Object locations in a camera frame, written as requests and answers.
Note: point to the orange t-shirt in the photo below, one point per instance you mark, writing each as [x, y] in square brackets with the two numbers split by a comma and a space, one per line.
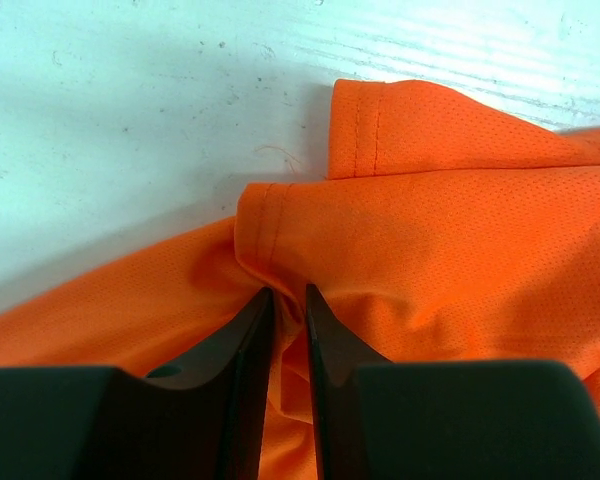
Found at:
[444, 230]

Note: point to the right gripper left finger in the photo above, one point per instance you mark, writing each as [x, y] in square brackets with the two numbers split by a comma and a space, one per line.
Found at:
[198, 416]

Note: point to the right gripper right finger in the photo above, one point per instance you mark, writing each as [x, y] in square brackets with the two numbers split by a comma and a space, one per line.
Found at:
[502, 419]

